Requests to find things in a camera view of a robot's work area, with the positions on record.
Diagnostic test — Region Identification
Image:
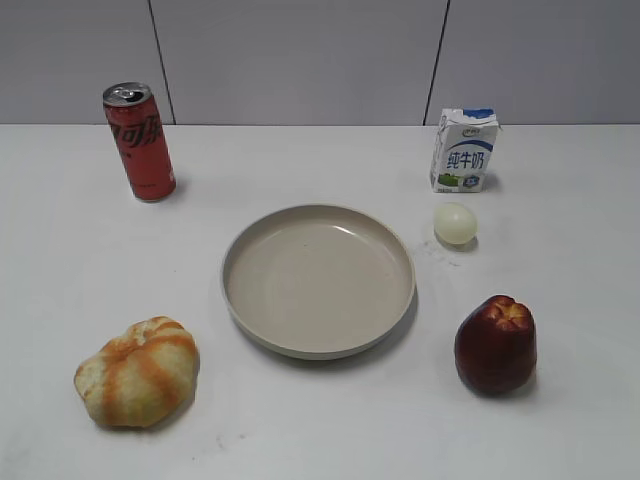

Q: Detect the beige round plate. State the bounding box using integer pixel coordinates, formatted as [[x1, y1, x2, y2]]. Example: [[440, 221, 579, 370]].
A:
[[220, 204, 418, 361]]

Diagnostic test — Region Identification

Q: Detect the dark red apple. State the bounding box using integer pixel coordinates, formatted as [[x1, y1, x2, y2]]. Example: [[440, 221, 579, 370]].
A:
[[454, 295, 537, 396]]

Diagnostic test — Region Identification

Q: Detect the striped croissant bread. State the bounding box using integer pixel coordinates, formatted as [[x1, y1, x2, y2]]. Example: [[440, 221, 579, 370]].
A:
[[73, 316, 199, 428]]

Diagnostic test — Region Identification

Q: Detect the red cola can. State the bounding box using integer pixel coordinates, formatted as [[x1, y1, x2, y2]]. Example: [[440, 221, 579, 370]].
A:
[[102, 82, 176, 202]]

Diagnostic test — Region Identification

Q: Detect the white blue milk carton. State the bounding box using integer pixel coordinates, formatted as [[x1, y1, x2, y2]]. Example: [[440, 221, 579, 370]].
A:
[[430, 108, 500, 193]]

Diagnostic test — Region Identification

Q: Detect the white egg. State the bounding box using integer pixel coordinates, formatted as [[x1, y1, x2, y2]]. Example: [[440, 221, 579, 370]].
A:
[[433, 202, 478, 245]]

